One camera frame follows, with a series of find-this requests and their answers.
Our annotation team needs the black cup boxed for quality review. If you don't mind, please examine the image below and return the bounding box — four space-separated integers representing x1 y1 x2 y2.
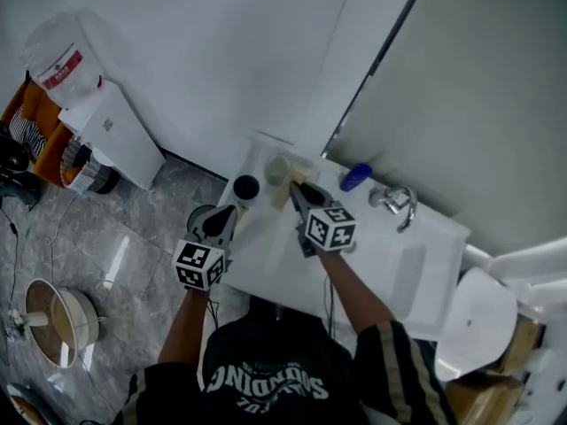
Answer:
232 174 261 204

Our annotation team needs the blue bottle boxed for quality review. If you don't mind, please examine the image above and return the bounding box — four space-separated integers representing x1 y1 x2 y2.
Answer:
339 162 374 192

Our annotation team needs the person's right forearm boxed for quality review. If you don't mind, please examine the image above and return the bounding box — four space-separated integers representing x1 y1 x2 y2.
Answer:
315 246 396 336

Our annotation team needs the white toilet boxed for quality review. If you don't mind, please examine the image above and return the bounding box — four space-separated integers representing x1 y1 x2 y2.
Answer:
435 267 519 383

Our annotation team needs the chrome faucet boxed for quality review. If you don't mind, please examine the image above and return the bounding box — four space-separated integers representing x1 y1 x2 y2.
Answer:
369 184 419 234

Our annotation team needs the black device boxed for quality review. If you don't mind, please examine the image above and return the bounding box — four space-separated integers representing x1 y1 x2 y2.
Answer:
0 120 44 208

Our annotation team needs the orange storage box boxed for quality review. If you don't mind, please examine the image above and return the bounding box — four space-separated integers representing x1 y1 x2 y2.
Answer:
0 79 77 189

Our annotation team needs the beige tray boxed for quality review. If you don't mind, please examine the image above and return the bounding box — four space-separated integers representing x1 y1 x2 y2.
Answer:
268 157 319 214

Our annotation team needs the white sink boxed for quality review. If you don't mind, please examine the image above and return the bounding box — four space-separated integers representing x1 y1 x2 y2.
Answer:
218 131 471 341

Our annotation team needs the clear water jug red label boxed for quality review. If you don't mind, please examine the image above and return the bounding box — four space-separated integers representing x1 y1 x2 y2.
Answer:
19 10 105 109

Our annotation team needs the clear plastic cup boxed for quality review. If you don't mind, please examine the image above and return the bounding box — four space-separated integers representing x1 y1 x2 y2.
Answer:
264 152 294 187

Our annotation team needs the white floor cable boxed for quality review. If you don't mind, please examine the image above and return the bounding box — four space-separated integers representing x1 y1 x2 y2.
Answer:
45 191 80 285

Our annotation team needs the white water dispenser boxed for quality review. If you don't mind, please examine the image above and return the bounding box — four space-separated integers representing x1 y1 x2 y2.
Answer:
57 79 167 190

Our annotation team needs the black floor cable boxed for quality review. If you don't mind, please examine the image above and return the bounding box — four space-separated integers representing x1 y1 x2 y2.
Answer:
0 205 22 322

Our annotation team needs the striped black white cloth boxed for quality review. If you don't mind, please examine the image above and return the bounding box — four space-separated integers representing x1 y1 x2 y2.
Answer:
8 105 49 157

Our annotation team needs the white pipe rail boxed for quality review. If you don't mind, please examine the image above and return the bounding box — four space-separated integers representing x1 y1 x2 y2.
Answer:
462 236 567 319

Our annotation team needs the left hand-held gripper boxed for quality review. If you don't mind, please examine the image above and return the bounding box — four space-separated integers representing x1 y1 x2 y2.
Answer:
172 204 241 291

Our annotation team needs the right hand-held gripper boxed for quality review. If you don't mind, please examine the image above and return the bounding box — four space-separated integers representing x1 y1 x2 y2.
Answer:
289 181 358 259

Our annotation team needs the round beige lamp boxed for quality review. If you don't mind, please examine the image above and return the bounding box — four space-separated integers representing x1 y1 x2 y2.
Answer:
23 277 108 369

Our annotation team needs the person's left forearm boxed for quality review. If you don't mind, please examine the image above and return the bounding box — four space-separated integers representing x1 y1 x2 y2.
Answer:
157 284 214 367

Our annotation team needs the pleated gray white basket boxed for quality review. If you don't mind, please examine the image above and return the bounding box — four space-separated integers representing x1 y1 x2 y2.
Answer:
58 141 120 196

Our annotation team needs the cardboard box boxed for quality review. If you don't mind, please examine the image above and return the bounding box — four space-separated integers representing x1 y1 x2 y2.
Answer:
444 320 547 425

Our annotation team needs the black door frame strip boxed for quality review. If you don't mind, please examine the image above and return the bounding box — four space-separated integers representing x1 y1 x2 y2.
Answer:
321 0 433 159

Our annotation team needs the person's black printed shirt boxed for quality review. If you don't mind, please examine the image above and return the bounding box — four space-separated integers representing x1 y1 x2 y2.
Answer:
122 297 458 425

